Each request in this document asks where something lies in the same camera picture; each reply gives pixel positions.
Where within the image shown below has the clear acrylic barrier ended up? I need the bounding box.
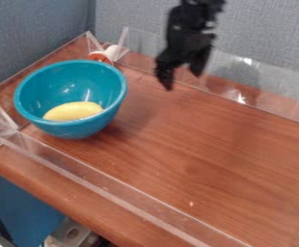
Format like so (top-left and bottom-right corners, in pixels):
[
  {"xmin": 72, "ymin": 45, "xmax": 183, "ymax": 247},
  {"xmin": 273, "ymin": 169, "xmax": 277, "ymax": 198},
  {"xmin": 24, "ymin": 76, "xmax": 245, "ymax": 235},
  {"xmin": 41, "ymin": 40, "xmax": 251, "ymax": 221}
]
[{"xmin": 0, "ymin": 26, "xmax": 299, "ymax": 247}]

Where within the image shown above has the blue bowl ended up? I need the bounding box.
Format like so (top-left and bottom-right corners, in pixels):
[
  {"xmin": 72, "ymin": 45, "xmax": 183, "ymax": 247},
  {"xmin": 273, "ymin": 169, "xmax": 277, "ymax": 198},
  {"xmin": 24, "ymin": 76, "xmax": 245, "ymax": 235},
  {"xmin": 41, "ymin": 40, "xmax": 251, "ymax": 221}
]
[{"xmin": 13, "ymin": 60, "xmax": 128, "ymax": 139}]

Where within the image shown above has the grey metal bracket under table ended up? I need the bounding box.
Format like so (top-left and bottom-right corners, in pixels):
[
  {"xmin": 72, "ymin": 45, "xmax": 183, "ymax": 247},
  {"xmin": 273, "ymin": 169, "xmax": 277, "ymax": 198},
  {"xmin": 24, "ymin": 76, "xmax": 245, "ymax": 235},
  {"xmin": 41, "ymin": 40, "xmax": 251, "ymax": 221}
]
[{"xmin": 44, "ymin": 218, "xmax": 99, "ymax": 247}]

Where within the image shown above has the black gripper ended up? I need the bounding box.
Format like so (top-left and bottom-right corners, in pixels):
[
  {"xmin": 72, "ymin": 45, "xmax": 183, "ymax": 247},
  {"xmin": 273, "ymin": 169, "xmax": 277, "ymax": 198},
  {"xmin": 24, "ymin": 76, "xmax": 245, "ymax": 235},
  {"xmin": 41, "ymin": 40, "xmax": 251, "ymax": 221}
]
[{"xmin": 155, "ymin": 0, "xmax": 227, "ymax": 91}]

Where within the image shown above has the yellow lemon-shaped object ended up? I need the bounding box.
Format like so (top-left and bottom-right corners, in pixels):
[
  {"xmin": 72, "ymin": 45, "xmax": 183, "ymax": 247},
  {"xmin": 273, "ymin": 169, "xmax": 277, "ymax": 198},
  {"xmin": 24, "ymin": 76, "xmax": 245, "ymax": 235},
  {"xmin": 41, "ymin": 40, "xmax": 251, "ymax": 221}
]
[{"xmin": 43, "ymin": 101, "xmax": 103, "ymax": 121}]

